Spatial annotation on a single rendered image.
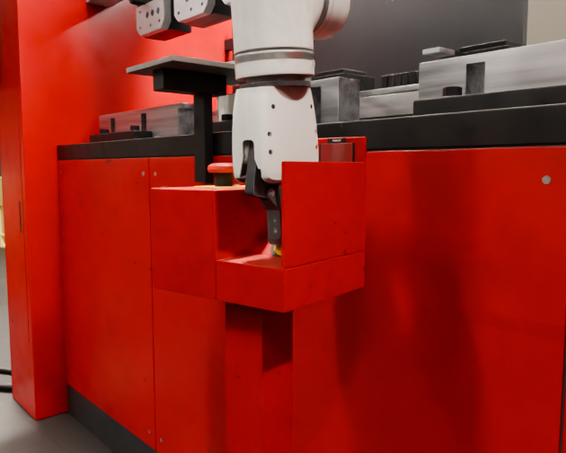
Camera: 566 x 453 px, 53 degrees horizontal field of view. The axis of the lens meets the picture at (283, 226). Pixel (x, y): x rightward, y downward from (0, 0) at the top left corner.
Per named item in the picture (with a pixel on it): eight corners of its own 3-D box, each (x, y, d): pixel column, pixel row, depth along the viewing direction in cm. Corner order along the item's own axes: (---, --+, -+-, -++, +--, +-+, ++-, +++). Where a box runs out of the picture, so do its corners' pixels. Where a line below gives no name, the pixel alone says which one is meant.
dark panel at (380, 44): (233, 142, 218) (232, 24, 213) (237, 143, 219) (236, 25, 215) (518, 126, 133) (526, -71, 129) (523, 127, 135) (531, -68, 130)
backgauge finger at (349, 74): (260, 88, 131) (260, 66, 130) (339, 97, 148) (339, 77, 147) (296, 83, 122) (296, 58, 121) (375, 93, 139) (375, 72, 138)
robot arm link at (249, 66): (270, 61, 66) (271, 88, 67) (217, 57, 60) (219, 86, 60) (331, 53, 61) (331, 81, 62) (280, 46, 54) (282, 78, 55)
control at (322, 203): (152, 288, 68) (148, 136, 67) (241, 269, 81) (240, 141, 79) (284, 314, 56) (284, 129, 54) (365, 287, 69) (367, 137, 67)
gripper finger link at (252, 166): (259, 117, 60) (285, 150, 64) (229, 177, 57) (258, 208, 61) (267, 117, 59) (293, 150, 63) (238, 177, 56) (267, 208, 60)
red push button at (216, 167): (200, 192, 69) (199, 162, 69) (223, 190, 72) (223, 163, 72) (224, 193, 67) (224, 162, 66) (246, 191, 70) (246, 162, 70)
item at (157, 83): (154, 182, 111) (152, 69, 109) (216, 182, 121) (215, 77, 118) (165, 182, 108) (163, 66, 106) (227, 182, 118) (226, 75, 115)
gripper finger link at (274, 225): (269, 184, 63) (272, 243, 65) (250, 187, 61) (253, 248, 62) (292, 184, 62) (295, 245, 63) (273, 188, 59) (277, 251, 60)
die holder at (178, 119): (100, 146, 183) (99, 116, 183) (117, 146, 187) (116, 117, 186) (181, 139, 146) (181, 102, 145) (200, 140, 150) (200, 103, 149)
